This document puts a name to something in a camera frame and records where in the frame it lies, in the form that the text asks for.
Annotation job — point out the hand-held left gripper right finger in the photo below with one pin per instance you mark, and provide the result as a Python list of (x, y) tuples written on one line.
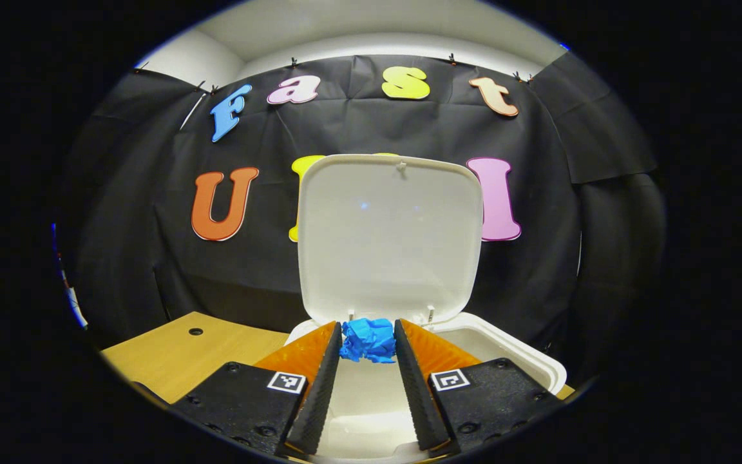
[(419, 399)]

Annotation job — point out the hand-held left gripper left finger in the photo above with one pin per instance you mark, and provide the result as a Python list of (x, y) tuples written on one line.
[(316, 399)]

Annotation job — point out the blue paper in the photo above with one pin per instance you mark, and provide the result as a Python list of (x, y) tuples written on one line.
[(368, 340)]

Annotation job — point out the white desktop garbage bin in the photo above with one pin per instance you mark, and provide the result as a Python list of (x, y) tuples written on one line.
[(387, 238)]

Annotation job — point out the wooden desktop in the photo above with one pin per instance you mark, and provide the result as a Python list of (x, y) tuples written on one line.
[(178, 354)]

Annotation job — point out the black backdrop cloth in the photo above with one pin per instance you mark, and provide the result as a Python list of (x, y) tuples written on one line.
[(268, 258)]

